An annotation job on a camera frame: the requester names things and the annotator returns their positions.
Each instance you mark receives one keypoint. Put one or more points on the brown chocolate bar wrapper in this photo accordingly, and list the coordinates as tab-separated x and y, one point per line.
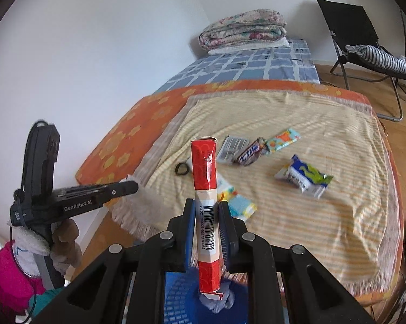
251	153

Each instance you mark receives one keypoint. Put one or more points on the light blue yellow wrapper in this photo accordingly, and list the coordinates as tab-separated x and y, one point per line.
240	206

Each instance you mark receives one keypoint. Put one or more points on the blue checked bedsheet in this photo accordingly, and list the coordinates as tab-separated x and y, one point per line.
243	67

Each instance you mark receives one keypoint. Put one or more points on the yellow striped cloth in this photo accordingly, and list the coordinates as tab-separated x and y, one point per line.
324	209

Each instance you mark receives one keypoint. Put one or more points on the grey crumpled paper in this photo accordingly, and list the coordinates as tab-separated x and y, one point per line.
223	302

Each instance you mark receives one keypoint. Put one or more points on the folded floral quilt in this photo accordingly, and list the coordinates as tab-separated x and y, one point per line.
243	29

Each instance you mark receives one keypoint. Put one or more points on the orange floral blanket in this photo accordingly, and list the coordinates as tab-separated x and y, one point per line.
122	135

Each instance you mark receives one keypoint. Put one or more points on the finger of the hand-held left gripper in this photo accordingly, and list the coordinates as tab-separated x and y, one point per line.
120	188

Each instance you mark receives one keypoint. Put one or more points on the striped garment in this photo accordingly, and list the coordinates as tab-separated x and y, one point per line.
382	59

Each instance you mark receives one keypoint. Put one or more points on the blue plastic basket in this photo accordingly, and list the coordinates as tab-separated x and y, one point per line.
179	297

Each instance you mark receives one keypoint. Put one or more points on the silver snack packet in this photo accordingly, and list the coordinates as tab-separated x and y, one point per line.
229	148

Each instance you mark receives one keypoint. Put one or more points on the orange teal candy wrapper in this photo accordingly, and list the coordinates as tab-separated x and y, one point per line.
284	140

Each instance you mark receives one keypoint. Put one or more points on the white blue green packet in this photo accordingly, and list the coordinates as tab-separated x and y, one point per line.
304	176

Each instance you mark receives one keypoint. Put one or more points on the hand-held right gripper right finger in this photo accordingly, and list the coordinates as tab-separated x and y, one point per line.
225	239

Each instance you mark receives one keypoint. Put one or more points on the fringed checked cloth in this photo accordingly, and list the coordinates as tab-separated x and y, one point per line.
145	207

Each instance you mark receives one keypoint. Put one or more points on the black folding chair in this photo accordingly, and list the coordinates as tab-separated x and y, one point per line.
348	30

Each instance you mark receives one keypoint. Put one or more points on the teal garment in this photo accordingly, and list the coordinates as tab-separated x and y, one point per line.
44	298

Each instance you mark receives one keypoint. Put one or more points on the person's left hand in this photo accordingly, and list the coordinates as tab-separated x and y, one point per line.
66	243

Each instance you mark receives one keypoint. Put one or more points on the red snack packet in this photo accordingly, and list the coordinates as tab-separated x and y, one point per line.
204	168

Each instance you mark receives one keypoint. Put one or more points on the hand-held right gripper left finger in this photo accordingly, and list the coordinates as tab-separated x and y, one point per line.
189	239

